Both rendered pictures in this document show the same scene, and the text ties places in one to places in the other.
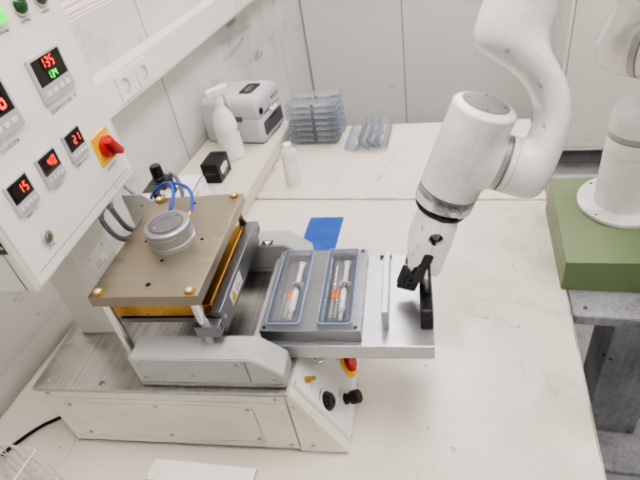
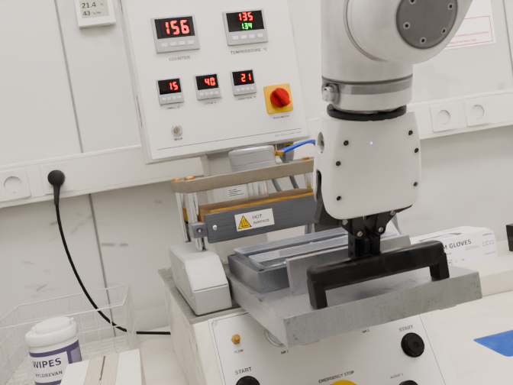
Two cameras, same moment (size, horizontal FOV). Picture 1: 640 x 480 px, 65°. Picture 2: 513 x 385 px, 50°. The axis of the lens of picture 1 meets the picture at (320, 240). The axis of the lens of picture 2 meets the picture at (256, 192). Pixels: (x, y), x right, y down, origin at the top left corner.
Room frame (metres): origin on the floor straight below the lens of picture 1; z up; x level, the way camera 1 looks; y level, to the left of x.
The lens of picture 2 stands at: (0.23, -0.59, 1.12)
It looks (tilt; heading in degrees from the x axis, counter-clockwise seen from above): 3 degrees down; 61
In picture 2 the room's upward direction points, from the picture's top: 9 degrees counter-clockwise
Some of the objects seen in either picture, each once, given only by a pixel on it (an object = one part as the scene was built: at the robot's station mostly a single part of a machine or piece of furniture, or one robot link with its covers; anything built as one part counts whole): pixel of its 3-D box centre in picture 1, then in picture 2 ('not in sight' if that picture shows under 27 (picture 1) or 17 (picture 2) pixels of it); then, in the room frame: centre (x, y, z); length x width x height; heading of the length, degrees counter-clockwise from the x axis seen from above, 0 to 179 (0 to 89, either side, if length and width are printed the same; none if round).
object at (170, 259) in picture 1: (165, 245); (262, 182); (0.73, 0.27, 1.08); 0.31 x 0.24 x 0.13; 166
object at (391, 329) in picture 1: (345, 296); (328, 270); (0.63, -0.03, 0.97); 0.30 x 0.22 x 0.08; 76
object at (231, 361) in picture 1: (210, 361); (195, 273); (0.55, 0.21, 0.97); 0.25 x 0.05 x 0.07; 76
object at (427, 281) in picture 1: (425, 287); (379, 272); (0.60, -0.16, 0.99); 0.15 x 0.02 x 0.04; 166
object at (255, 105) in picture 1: (243, 110); not in sight; (1.78, 0.19, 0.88); 0.25 x 0.20 x 0.17; 64
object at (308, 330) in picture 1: (317, 291); (313, 257); (0.64, 0.02, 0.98); 0.20 x 0.17 x 0.03; 166
